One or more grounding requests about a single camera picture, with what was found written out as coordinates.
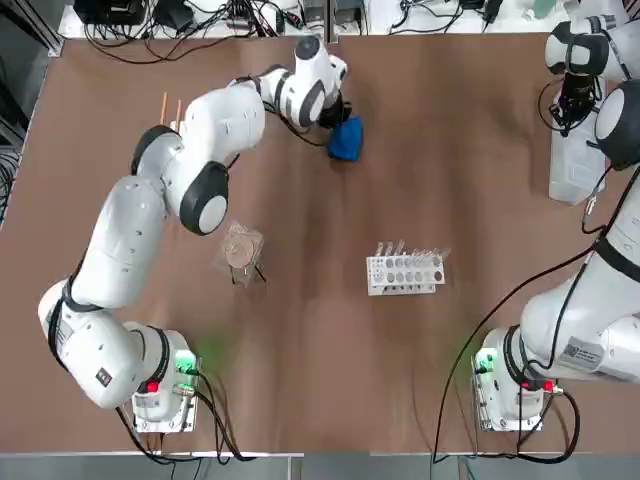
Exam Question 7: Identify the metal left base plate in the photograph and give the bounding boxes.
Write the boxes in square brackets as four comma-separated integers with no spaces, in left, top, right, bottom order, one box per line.
[130,344,202,435]

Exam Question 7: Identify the blue rag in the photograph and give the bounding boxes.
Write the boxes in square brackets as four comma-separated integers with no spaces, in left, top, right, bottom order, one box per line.
[327,115,365,164]

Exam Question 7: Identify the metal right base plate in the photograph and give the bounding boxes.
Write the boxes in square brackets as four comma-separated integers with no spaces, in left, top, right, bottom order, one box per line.
[472,349,545,432]

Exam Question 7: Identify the black base cable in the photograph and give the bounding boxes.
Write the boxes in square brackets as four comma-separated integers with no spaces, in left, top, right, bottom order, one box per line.
[514,387,584,464]
[192,367,306,464]

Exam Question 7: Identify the black electronic device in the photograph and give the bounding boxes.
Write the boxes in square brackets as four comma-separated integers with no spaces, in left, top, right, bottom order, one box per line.
[74,0,146,25]

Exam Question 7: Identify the black right base cable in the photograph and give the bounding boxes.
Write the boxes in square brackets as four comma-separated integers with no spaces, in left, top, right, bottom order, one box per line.
[514,387,584,464]

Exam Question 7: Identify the aluminium profile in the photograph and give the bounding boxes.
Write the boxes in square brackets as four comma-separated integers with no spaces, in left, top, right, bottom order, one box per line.
[29,9,66,56]

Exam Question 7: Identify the metal base plate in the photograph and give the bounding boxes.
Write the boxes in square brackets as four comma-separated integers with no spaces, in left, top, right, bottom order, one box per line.
[130,344,202,435]
[472,349,545,432]

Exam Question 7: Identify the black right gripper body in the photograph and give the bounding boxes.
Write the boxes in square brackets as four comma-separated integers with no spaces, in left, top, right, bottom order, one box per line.
[555,73,601,119]

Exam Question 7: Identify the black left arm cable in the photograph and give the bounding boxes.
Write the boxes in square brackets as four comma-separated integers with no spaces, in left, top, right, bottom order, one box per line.
[233,73,334,149]

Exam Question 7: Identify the black left base cable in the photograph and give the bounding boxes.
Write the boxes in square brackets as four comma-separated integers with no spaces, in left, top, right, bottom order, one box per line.
[192,367,306,464]

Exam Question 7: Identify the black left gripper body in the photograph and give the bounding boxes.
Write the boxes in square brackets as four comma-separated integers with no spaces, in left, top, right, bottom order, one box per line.
[319,98,353,129]

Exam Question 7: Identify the white test tube rack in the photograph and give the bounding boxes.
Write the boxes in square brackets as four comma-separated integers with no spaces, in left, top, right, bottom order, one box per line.
[366,241,453,297]

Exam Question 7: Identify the black charger brick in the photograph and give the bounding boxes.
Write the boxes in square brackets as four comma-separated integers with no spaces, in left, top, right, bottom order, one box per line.
[164,3,195,31]

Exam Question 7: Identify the black power strip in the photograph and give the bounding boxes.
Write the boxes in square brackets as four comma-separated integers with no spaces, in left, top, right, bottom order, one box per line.
[225,14,261,32]

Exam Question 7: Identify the clear plastic compartment box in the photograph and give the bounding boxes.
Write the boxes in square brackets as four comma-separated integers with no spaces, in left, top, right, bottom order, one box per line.
[548,99,609,206]

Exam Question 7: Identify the black cable loop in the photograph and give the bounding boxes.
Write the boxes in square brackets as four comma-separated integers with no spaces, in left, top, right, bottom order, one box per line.
[82,22,241,66]

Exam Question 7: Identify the white rag rack wooden rods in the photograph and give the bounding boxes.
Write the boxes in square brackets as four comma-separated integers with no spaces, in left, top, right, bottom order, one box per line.
[158,92,185,132]

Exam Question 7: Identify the aluminium camera post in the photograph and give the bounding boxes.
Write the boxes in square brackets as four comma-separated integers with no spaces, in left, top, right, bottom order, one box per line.
[323,0,339,44]

